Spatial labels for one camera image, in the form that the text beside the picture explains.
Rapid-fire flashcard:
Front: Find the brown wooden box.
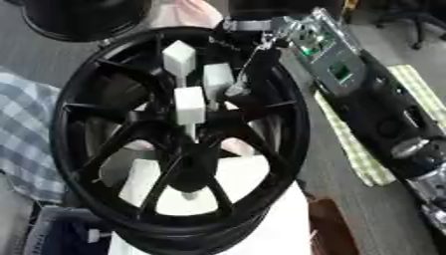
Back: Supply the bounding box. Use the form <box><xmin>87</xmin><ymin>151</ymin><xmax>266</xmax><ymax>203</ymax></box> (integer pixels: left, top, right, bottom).
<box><xmin>305</xmin><ymin>196</ymin><xmax>362</xmax><ymax>255</ymax></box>

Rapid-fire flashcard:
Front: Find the black office chair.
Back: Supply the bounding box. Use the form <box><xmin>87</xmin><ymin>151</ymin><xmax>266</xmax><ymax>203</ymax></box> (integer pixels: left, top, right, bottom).
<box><xmin>374</xmin><ymin>0</ymin><xmax>446</xmax><ymax>51</ymax></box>

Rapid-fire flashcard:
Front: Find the pink cloth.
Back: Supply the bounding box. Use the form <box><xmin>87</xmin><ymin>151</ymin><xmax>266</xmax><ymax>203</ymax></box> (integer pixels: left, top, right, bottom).
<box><xmin>147</xmin><ymin>0</ymin><xmax>225</xmax><ymax>32</ymax></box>

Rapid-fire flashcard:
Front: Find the black round tyre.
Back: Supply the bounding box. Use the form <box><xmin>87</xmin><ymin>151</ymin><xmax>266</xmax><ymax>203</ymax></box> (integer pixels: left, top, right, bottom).
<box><xmin>19</xmin><ymin>0</ymin><xmax>153</xmax><ymax>43</ymax></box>

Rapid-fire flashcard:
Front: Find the black spoked wheel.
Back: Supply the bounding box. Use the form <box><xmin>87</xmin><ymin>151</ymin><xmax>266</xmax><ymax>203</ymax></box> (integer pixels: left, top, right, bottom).
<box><xmin>49</xmin><ymin>26</ymin><xmax>313</xmax><ymax>255</ymax></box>

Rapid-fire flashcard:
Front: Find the dark blue crate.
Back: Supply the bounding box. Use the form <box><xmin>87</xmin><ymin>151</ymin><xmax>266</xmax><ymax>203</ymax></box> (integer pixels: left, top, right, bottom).
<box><xmin>24</xmin><ymin>204</ymin><xmax>115</xmax><ymax>255</ymax></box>

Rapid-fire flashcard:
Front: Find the white wheel stand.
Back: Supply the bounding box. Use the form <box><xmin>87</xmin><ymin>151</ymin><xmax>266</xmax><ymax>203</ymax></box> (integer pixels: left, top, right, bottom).
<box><xmin>108</xmin><ymin>154</ymin><xmax>314</xmax><ymax>255</ymax></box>

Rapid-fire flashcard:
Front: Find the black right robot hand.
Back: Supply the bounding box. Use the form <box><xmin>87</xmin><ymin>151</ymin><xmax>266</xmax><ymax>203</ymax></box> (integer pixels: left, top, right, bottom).
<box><xmin>207</xmin><ymin>29</ymin><xmax>288</xmax><ymax>118</ymax></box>

